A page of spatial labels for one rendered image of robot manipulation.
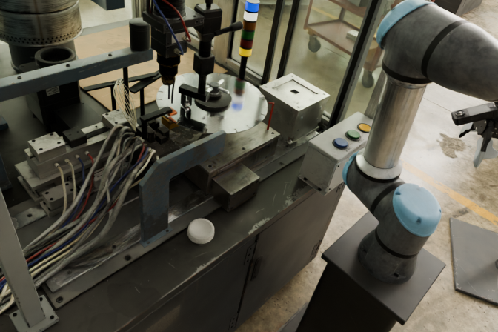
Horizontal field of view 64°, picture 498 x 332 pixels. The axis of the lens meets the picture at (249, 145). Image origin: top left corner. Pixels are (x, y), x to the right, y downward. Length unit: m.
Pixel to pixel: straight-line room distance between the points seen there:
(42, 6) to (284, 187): 0.98
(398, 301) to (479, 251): 1.44
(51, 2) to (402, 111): 1.16
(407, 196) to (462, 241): 1.51
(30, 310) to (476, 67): 0.92
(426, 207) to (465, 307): 1.27
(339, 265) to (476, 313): 1.24
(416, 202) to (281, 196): 0.40
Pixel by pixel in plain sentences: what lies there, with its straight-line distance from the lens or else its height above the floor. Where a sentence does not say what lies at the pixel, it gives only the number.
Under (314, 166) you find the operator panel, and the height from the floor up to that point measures 0.83.
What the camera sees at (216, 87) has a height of 1.00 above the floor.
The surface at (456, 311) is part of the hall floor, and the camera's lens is 2.21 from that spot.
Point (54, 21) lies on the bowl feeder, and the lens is 1.56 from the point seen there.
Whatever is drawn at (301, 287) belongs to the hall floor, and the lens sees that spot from 1.94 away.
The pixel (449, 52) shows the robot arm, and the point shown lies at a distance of 0.76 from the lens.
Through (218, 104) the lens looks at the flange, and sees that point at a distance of 1.16.
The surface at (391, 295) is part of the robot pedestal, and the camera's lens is 1.11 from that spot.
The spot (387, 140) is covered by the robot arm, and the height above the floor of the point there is 1.09.
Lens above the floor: 1.60
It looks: 39 degrees down
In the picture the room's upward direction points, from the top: 11 degrees clockwise
